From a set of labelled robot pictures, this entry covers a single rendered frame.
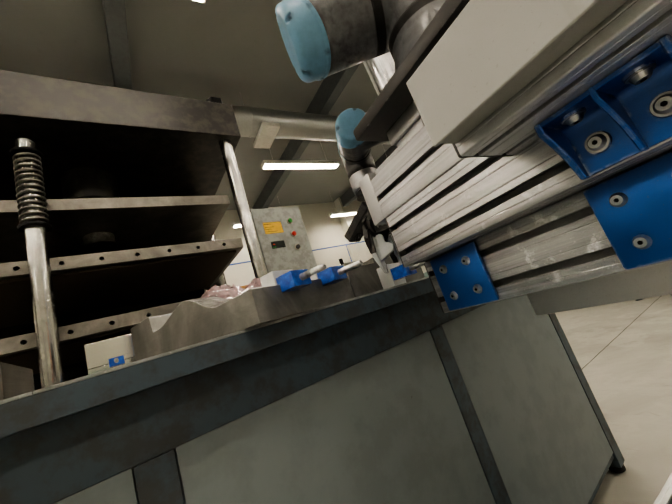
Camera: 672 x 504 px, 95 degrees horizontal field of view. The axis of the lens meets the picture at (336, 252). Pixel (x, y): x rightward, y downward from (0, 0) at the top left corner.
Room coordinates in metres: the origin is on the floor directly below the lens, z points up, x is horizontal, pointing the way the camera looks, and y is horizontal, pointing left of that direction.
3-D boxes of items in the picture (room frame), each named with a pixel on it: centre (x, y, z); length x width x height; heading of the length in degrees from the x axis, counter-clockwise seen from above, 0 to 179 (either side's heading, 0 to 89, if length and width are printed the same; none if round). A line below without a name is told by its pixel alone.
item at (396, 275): (0.72, -0.14, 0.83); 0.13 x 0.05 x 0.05; 46
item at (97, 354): (1.31, 0.96, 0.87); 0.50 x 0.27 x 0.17; 37
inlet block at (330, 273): (0.61, 0.01, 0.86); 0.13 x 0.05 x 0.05; 55
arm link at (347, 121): (0.63, -0.14, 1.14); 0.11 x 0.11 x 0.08; 86
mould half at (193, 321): (0.72, 0.27, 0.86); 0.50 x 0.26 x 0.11; 55
